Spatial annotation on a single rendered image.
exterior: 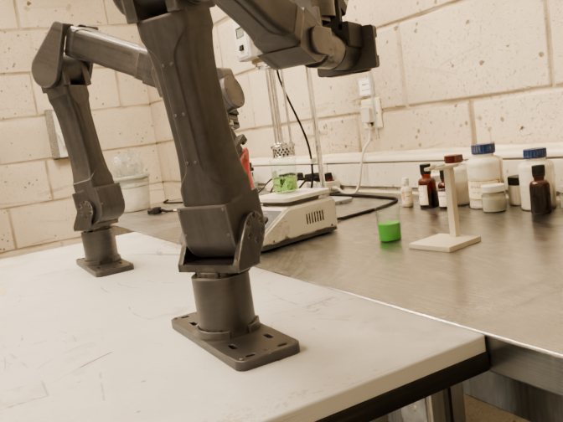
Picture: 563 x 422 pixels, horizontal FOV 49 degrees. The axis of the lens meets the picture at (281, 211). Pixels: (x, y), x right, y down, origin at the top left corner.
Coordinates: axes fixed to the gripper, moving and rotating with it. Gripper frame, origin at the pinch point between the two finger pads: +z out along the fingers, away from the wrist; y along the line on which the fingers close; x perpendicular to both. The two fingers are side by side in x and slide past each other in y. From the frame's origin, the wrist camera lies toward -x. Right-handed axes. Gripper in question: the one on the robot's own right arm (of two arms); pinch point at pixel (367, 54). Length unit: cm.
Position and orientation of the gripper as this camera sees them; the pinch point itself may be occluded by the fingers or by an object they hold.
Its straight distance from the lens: 107.5
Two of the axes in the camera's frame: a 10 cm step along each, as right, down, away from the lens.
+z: 5.2, -1.6, 8.4
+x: 1.3, 9.9, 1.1
